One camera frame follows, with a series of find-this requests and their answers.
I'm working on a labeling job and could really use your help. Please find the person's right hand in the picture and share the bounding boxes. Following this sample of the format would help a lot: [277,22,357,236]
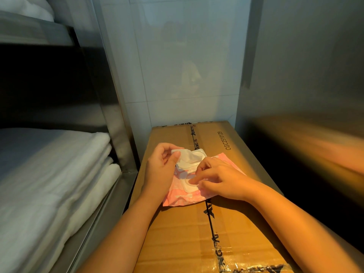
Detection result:
[188,157,264,202]

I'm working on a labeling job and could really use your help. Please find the person's left hand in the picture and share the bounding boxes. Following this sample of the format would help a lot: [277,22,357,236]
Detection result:
[141,143,185,207]

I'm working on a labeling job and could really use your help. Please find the pink wet wipes pack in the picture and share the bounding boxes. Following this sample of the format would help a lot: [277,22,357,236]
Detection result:
[162,148,246,207]

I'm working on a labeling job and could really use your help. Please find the white wet wipe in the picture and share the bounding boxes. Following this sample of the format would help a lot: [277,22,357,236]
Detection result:
[170,148,201,171]

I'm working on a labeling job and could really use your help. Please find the person's left forearm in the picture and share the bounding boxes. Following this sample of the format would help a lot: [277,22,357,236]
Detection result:
[75,193,171,273]

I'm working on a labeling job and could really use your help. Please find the person's right forearm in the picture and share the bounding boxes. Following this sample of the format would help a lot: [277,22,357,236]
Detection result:
[250,182,364,273]

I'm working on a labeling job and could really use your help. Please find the steel linen shelf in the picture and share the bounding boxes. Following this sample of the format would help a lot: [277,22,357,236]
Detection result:
[0,0,140,273]

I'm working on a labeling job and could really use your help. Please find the stainless steel cabinet body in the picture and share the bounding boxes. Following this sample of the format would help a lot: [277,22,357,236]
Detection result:
[234,0,364,253]

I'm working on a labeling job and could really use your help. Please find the brown taped cardboard box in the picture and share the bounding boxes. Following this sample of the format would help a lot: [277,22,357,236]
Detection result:
[129,121,296,273]

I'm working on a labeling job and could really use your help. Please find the stack of white folded sheets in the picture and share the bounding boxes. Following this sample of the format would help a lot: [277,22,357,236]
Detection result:
[0,127,122,273]

